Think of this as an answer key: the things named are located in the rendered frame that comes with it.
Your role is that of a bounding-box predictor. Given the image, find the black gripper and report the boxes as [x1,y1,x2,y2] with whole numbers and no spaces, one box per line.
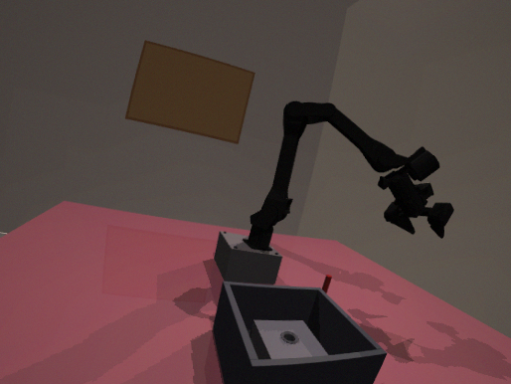
[384,187,454,238]

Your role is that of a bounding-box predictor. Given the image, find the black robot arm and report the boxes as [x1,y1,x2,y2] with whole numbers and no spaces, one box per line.
[243,101,439,251]

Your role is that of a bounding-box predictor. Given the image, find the dark red peg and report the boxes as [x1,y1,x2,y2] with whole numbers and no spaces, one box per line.
[322,275,332,292]

